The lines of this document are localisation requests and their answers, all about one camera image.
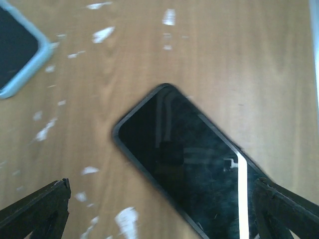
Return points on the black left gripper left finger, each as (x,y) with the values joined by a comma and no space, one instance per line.
(40,215)

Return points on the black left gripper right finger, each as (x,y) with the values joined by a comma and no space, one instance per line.
(280,212)

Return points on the black phone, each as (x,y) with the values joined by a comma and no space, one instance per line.
(207,178)

